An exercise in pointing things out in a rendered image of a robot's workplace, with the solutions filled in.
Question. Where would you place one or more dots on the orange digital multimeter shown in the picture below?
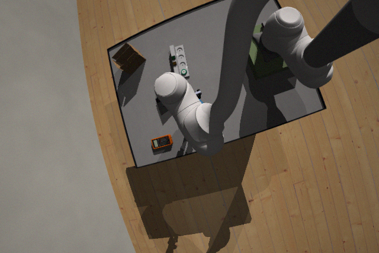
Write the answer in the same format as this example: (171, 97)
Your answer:
(162, 141)

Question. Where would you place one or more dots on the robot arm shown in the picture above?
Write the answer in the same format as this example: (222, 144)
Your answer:
(284, 34)

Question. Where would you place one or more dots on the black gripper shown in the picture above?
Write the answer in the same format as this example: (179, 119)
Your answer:
(198, 93)

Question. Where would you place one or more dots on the brown cardboard box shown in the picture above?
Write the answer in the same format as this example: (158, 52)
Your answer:
(127, 59)

